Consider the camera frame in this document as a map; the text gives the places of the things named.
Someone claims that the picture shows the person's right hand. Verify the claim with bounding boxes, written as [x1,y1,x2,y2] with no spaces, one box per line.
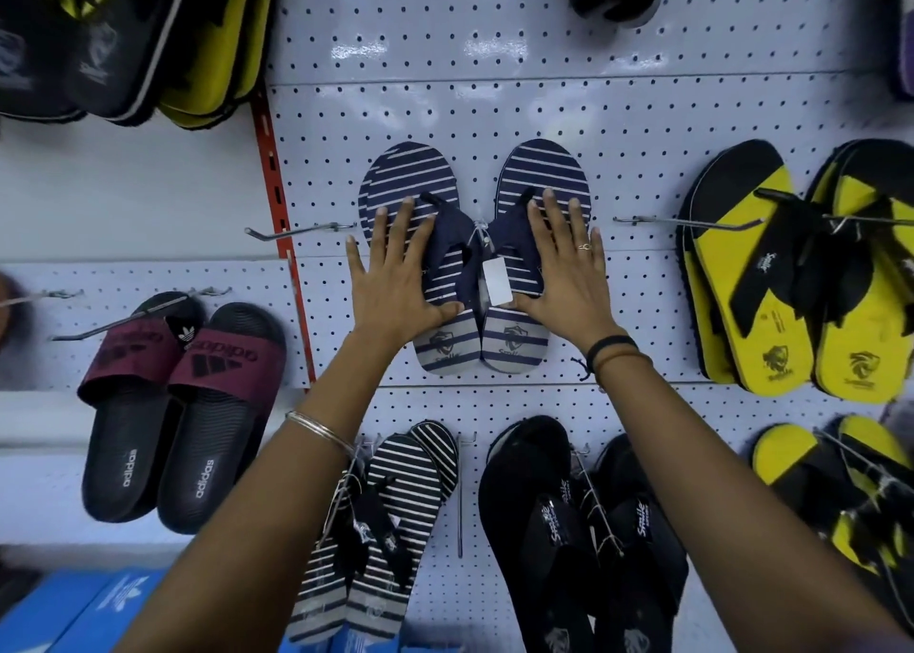
[510,188,631,352]

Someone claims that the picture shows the person's left hand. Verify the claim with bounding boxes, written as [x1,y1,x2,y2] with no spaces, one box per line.
[346,197,466,351]

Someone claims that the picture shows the navy striped flip flop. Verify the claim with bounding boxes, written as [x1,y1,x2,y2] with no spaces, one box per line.
[480,138,593,375]
[357,141,488,376]

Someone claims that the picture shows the person's left forearm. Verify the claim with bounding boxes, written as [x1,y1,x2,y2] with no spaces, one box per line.
[114,327,422,653]

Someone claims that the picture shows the person's right forearm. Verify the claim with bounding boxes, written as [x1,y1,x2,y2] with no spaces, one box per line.
[591,332,914,653]

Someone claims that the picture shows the white paper tag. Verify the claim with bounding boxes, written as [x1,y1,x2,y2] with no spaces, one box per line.
[481,257,514,308]

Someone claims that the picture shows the metal pegboard hook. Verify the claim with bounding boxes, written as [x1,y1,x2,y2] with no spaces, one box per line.
[244,221,357,242]
[570,447,626,557]
[613,214,765,232]
[50,294,192,343]
[821,212,914,231]
[0,289,84,310]
[814,427,914,495]

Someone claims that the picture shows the black wristband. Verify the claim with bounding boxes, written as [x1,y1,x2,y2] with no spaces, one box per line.
[585,334,640,375]

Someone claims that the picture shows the yellow and black flip flop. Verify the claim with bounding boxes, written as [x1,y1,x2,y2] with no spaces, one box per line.
[676,199,738,386]
[828,414,914,632]
[687,139,815,398]
[805,138,914,405]
[750,422,883,575]

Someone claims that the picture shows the black white striped flip flop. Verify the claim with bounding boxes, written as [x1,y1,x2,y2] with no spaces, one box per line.
[407,420,461,505]
[288,460,367,646]
[346,434,444,640]

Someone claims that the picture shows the white pegboard display panel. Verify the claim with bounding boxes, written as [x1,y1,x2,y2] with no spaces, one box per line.
[264,0,914,653]

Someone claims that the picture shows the thin metal bangle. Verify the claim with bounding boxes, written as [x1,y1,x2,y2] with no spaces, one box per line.
[285,410,357,458]

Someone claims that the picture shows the maroon and black slide sandal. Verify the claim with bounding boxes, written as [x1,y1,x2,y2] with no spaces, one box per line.
[77,291,208,525]
[157,302,288,536]

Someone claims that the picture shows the plain black flip flop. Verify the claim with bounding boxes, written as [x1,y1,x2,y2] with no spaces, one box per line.
[584,434,691,653]
[477,415,602,653]

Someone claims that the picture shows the bunch of yellow-soled sandals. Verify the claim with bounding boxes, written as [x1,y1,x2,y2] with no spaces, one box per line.
[158,0,281,132]

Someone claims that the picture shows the bunch of black sandals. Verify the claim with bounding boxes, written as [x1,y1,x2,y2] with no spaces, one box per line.
[0,0,202,128]

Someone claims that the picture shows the purple sandal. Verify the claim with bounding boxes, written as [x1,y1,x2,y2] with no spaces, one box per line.
[888,0,914,101]

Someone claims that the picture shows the blue shoe box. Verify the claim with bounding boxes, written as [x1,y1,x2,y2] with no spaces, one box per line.
[49,567,169,653]
[0,569,119,653]

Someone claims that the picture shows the red slotted upright rail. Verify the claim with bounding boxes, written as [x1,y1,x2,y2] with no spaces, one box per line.
[248,84,318,385]

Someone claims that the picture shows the thin brown thread bracelet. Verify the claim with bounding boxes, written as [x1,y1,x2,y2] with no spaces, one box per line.
[593,350,654,383]

